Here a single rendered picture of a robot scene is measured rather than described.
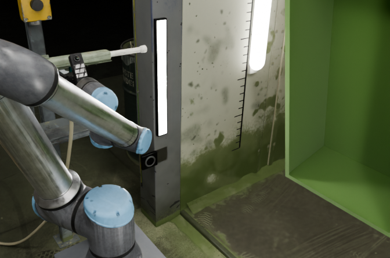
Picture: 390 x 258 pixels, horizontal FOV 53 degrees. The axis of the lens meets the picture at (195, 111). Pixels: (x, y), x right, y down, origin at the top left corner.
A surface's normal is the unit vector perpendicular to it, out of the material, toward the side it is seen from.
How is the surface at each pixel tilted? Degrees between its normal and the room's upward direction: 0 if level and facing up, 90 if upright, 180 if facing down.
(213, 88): 90
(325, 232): 0
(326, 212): 0
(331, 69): 102
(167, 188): 90
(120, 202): 5
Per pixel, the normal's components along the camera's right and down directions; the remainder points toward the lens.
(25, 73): 0.52, 0.04
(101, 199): 0.11, -0.88
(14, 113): 0.80, 0.33
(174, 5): 0.61, 0.36
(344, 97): -0.76, 0.43
